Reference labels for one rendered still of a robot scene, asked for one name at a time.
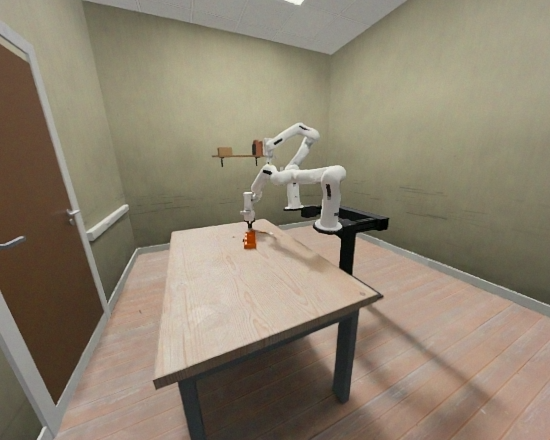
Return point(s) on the orange rack of three bins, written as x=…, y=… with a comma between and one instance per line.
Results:
x=250, y=240

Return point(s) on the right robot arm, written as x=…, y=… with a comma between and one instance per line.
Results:
x=311, y=136

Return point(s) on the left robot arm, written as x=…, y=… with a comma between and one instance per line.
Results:
x=330, y=179

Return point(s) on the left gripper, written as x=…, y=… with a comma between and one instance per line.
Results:
x=250, y=218

